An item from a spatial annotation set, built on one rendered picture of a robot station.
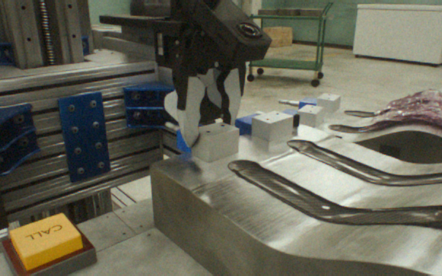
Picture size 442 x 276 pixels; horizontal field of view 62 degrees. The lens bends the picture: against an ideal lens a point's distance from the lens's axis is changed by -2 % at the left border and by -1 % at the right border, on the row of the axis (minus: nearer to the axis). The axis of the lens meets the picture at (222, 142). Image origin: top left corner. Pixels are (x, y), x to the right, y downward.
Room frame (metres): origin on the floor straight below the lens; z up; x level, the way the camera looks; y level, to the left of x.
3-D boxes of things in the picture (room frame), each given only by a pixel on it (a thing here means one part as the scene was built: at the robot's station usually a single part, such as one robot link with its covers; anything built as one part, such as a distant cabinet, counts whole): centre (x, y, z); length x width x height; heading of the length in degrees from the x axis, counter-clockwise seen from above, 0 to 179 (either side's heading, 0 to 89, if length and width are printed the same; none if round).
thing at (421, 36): (6.77, -3.20, 0.47); 1.52 x 0.77 x 0.94; 45
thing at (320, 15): (4.99, -0.87, 0.50); 0.98 x 0.55 x 1.01; 70
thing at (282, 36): (8.65, -1.21, 0.20); 0.63 x 0.44 x 0.40; 135
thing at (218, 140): (0.48, 0.04, 0.90); 0.13 x 0.05 x 0.05; 40
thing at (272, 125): (0.55, -0.04, 0.89); 0.13 x 0.05 x 0.05; 41
